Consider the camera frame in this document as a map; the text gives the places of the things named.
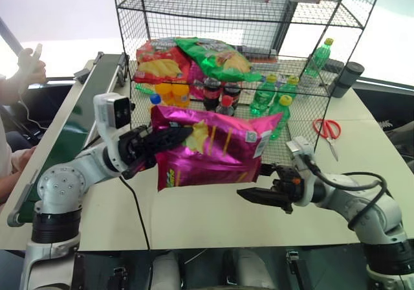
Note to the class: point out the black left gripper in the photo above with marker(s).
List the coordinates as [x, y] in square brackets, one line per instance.
[134, 146]

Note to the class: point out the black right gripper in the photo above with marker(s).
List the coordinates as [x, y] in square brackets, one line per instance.
[291, 183]

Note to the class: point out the magenta potato chip bag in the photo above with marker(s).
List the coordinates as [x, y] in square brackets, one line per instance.
[216, 151]

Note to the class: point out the white smartphone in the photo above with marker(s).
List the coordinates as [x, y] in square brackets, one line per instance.
[36, 55]

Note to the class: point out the person's forearm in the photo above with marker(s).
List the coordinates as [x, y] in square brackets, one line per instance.
[13, 87]

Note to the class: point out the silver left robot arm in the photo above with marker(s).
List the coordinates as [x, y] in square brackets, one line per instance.
[61, 183]

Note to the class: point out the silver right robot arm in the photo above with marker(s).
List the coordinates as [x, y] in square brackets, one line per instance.
[365, 202]

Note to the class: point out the green conveyor belt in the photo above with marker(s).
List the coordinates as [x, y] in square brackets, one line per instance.
[74, 121]

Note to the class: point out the grey conveyor sensor box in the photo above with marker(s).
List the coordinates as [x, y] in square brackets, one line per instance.
[81, 75]

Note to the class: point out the black device behind rack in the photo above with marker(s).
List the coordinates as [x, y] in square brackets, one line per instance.
[258, 53]

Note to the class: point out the person's hand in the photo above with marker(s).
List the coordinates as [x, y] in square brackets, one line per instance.
[30, 66]

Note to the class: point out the blue cap soda bottle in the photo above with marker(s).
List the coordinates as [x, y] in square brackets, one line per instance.
[156, 99]

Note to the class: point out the orange soda bottle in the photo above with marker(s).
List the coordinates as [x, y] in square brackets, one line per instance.
[181, 95]
[164, 92]

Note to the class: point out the green soda bottle yellow cap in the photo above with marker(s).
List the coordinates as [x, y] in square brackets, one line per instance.
[280, 115]
[262, 95]
[288, 89]
[318, 58]

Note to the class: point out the cola bottle red cap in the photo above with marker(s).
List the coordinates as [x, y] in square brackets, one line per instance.
[225, 107]
[232, 94]
[211, 92]

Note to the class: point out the magenta chip bag under pile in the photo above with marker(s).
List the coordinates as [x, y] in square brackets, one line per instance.
[196, 79]

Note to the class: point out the red potato chip bag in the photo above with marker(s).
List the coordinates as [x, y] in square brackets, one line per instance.
[155, 63]

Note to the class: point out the white rounded robot leg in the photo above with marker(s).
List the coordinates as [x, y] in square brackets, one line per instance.
[166, 270]
[252, 270]

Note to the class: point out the green potato chip bag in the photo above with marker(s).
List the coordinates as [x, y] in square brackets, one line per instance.
[220, 60]

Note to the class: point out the black cylinder cup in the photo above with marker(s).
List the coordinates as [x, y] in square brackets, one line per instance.
[347, 78]

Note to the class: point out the black flat box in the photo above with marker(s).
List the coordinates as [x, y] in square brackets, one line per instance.
[333, 66]

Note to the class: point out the dark object at table edge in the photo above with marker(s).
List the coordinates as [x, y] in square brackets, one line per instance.
[401, 138]

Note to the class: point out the person's leg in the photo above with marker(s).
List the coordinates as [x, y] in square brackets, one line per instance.
[14, 173]

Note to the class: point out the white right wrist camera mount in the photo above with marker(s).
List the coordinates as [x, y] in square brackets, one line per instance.
[302, 149]

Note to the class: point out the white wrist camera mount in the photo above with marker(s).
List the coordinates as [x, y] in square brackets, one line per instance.
[302, 149]
[110, 108]

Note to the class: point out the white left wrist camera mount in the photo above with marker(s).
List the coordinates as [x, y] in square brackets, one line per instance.
[110, 108]

